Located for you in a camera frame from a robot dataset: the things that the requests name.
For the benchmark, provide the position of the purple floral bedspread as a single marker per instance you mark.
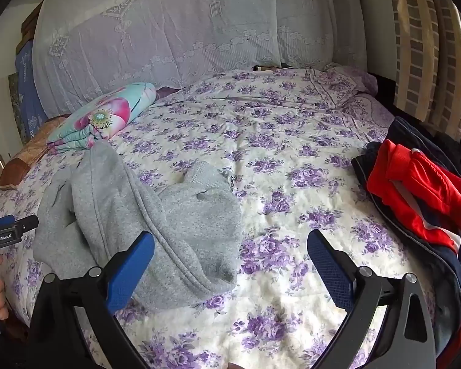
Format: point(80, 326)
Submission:
point(272, 161)

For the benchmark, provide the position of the grey pants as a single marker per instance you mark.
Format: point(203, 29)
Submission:
point(169, 215)

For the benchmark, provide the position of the red jacket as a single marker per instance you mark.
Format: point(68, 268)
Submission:
point(418, 192)

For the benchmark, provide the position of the brown orange pillow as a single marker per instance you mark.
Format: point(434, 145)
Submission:
point(27, 153)

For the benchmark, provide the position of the white lace cover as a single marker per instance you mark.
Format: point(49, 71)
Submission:
point(176, 30)

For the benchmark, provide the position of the person's left hand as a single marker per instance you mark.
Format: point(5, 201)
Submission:
point(0, 299)

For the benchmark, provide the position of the dark patterned panel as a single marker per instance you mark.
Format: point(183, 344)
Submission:
point(15, 107)

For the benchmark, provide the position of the blue packaged bundle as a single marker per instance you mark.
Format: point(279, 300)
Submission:
point(29, 92)

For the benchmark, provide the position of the folded teal pink floral quilt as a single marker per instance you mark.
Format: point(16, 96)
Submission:
point(107, 115)

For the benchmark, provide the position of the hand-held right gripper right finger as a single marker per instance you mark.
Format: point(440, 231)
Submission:
point(330, 273)

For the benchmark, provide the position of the navy jacket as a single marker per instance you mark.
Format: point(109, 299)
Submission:
point(441, 288)

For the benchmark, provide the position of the beige grey checked curtain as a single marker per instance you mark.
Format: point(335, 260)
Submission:
point(422, 46)

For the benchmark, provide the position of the brown wooden cabinet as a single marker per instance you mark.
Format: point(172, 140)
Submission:
point(30, 27)

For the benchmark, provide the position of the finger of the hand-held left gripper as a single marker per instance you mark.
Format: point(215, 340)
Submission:
point(29, 223)
point(0, 221)

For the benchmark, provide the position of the purple floral pillow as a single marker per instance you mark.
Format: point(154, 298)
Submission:
point(342, 84)

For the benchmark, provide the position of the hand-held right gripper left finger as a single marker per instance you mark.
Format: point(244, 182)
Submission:
point(132, 269)

